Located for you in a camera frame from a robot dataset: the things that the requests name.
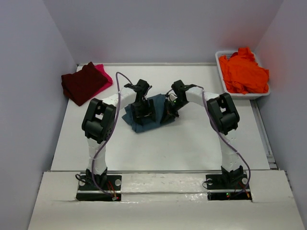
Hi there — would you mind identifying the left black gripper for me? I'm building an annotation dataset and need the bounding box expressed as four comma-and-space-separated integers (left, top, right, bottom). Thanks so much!
131, 99, 156, 125

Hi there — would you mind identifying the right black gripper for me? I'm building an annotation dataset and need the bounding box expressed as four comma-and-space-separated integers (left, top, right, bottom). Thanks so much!
160, 97, 188, 124

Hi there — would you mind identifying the teal blue t shirt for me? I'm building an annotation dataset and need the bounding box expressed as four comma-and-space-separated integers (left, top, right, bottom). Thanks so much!
122, 94, 175, 134

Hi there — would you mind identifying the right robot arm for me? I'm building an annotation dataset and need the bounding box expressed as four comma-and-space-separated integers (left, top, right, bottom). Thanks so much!
161, 80, 250, 193

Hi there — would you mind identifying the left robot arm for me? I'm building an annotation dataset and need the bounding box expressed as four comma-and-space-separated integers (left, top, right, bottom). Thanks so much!
82, 80, 156, 190

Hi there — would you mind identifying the pink folded t shirt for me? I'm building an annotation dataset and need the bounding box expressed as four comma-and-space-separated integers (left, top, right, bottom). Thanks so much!
93, 64, 113, 96

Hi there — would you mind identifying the white plastic basket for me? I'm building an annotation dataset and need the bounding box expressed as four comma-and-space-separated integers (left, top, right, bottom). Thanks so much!
215, 50, 271, 100

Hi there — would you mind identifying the dark red folded t shirt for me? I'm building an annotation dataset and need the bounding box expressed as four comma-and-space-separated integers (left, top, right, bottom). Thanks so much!
61, 62, 105, 106

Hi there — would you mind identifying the orange t shirt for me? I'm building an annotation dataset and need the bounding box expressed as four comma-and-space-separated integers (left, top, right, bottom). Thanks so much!
218, 46, 270, 94

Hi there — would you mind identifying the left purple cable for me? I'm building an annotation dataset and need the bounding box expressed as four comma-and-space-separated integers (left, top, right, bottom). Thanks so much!
92, 72, 134, 197

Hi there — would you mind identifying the purple cable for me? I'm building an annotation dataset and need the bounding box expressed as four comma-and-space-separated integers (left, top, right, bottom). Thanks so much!
191, 85, 251, 198
92, 72, 134, 197

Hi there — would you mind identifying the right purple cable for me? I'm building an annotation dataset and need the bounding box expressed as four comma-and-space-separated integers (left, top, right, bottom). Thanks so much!
191, 85, 251, 198

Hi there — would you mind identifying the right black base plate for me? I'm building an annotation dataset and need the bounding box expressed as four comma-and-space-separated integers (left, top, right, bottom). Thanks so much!
202, 174, 252, 201

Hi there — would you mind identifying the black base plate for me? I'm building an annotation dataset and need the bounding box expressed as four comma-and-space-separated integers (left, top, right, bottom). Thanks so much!
75, 173, 122, 202
202, 174, 252, 201

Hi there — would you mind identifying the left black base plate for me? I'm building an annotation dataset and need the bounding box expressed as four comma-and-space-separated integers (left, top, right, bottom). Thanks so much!
75, 173, 122, 202

